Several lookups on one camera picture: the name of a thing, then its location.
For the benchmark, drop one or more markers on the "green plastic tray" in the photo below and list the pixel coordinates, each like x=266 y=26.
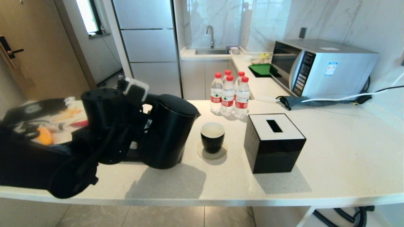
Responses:
x=262 y=69

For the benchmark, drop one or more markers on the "brown wooden door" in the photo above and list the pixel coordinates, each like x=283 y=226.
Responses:
x=44 y=47

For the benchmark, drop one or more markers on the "black tissue box white top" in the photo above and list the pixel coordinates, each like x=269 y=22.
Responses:
x=274 y=154

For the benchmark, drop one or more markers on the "white kitchen base cabinet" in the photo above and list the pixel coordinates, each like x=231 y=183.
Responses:
x=197 y=80

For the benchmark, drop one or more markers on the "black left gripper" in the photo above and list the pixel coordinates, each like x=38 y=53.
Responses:
x=142 y=142

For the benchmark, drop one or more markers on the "black electric kettle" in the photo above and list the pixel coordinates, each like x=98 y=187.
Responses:
x=173 y=132

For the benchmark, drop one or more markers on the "yellow toy corn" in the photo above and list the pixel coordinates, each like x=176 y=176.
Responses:
x=45 y=136

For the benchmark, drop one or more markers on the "grey wall outlet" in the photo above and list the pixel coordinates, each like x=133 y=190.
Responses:
x=302 y=33

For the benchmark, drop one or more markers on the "small white cup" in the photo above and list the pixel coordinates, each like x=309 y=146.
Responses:
x=247 y=58

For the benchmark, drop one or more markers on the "white refrigerator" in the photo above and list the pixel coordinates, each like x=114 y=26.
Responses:
x=148 y=47

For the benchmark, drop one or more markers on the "black cooktop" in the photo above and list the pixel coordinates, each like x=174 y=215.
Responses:
x=257 y=76

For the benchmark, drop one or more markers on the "black bag white tag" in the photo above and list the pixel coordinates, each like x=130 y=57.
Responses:
x=47 y=107

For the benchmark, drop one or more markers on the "purple bowl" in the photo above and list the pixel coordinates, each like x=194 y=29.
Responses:
x=233 y=48

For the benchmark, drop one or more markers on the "steel kitchen sink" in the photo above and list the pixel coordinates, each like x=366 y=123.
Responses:
x=211 y=51

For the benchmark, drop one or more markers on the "red-capped water bottle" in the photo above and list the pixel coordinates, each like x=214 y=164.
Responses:
x=240 y=74
x=227 y=99
x=242 y=101
x=216 y=94
x=227 y=72

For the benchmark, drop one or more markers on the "yellow kitchen item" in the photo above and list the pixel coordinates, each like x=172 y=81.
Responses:
x=265 y=56

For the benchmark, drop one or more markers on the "red toy chili pepper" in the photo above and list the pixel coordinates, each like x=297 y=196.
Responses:
x=80 y=123

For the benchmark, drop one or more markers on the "silver microwave oven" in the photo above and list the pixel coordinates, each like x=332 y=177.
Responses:
x=337 y=72

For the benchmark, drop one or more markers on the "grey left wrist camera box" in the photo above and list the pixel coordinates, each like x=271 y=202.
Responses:
x=136 y=93

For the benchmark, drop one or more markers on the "yellow toy fries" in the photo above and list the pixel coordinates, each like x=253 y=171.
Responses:
x=71 y=113

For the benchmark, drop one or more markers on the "bright window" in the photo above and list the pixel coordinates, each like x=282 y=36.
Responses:
x=86 y=15

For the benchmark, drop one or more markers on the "black cup white inside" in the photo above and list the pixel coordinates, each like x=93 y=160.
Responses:
x=212 y=143

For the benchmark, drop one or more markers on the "chrome sink faucet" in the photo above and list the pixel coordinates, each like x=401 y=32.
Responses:
x=211 y=32

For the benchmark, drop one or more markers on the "clear glass coaster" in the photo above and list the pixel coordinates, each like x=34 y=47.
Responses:
x=222 y=154

